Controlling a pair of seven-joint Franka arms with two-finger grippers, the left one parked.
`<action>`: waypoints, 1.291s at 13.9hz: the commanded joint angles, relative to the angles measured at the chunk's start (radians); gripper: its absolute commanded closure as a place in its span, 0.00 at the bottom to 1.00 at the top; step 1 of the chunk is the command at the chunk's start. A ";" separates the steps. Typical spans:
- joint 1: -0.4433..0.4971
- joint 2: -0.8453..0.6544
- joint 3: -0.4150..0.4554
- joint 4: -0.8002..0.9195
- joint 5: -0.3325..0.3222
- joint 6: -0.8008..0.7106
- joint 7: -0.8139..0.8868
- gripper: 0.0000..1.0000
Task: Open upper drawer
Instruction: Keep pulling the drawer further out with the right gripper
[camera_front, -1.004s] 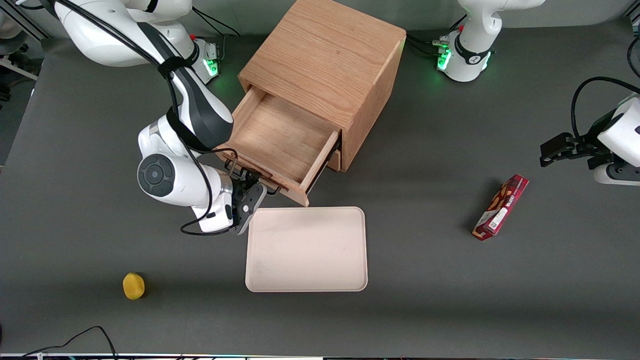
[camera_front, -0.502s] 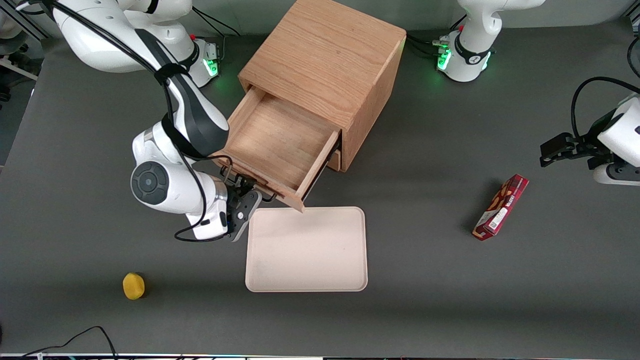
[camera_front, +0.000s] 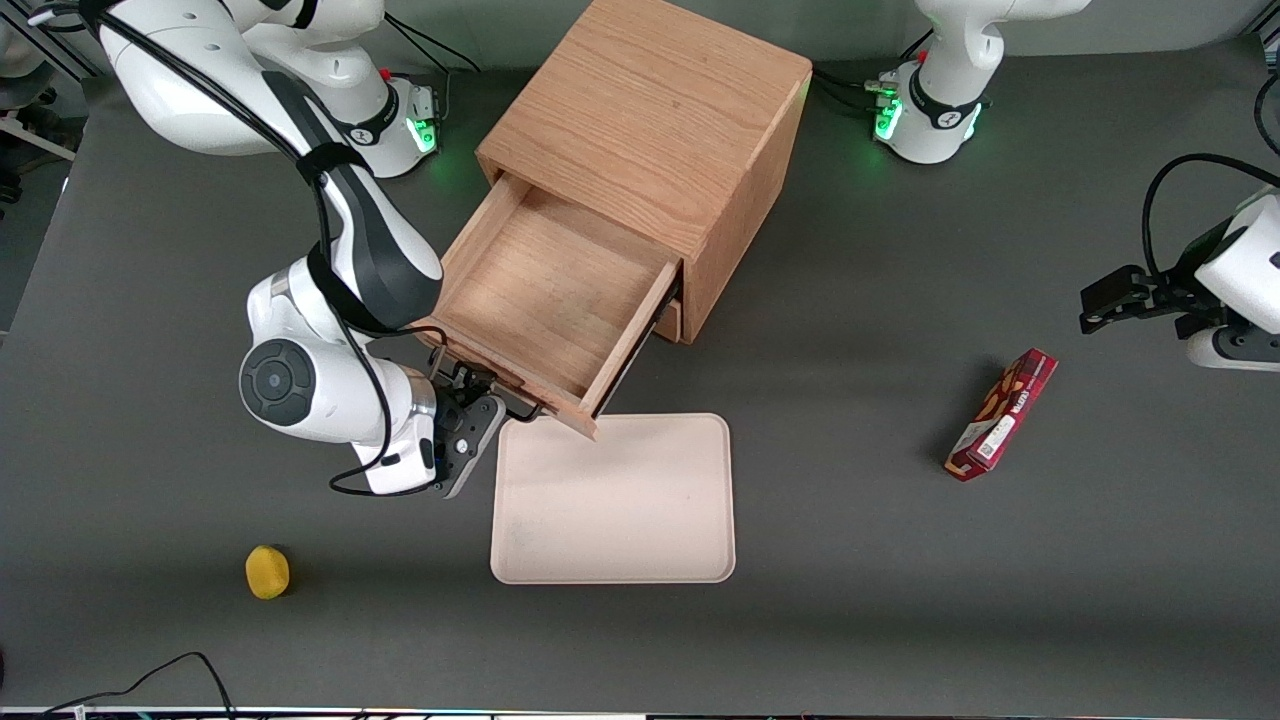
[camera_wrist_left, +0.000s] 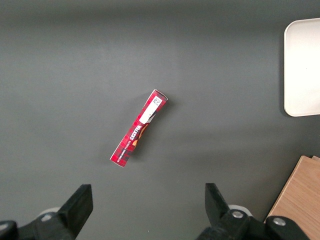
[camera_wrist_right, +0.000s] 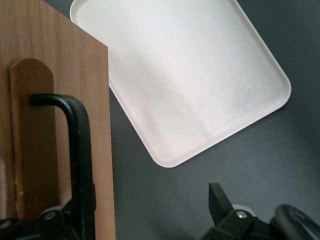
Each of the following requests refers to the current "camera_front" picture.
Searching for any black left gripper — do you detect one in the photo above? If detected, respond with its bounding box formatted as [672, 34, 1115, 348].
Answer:
[1079, 225, 1246, 341]

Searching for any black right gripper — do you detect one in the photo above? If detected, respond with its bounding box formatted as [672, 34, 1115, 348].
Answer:
[428, 345, 503, 403]

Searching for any wooden drawer with tray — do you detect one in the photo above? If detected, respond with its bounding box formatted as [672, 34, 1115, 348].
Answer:
[412, 170, 683, 441]

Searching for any wooden drawer cabinet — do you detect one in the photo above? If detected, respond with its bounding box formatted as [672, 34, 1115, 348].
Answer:
[476, 0, 813, 344]

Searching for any red cookie box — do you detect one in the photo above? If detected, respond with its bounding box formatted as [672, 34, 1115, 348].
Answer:
[944, 347, 1059, 483]

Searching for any cream plastic tray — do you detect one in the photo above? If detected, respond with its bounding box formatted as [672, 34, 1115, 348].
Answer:
[490, 412, 737, 585]

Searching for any yellow lemon toy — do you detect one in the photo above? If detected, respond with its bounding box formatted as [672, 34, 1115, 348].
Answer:
[245, 544, 292, 601]

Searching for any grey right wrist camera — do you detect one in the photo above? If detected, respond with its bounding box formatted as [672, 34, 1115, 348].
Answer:
[437, 393, 507, 499]

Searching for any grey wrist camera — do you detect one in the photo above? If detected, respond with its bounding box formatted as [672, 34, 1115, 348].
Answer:
[1187, 325, 1280, 373]
[437, 393, 507, 499]

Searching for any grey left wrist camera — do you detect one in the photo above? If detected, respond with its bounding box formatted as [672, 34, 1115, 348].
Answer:
[1187, 325, 1280, 373]

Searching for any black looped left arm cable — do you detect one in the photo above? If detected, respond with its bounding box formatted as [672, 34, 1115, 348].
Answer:
[1143, 153, 1280, 283]

